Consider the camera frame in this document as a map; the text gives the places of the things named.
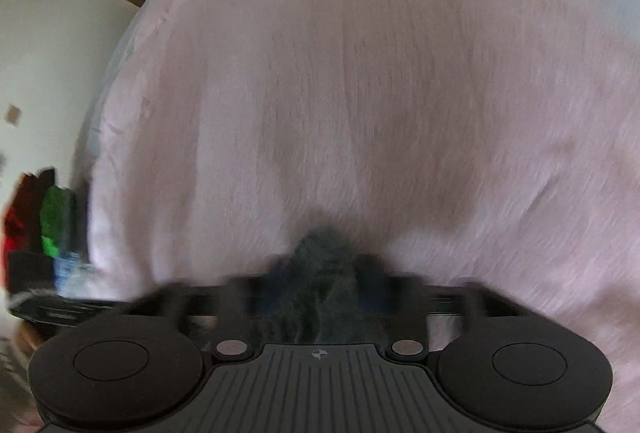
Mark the blue folded garments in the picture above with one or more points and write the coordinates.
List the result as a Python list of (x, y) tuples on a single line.
[(73, 276)]

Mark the wall switch plate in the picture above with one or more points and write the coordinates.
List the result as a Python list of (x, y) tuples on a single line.
[(13, 115)]

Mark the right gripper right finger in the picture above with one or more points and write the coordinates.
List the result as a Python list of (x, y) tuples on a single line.
[(395, 308)]

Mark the pink and grey bedspread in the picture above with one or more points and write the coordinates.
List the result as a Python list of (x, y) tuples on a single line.
[(494, 139)]

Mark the red folded garment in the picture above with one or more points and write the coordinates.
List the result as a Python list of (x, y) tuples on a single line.
[(21, 223)]

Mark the green folded garment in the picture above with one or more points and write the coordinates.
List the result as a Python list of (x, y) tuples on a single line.
[(58, 222)]

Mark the dark grey folded garment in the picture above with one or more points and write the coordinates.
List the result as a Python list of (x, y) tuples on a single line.
[(27, 272)]

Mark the dark green plaid shorts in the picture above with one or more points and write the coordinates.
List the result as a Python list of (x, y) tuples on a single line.
[(311, 296)]

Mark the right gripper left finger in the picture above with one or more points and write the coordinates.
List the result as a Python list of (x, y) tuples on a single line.
[(235, 336)]

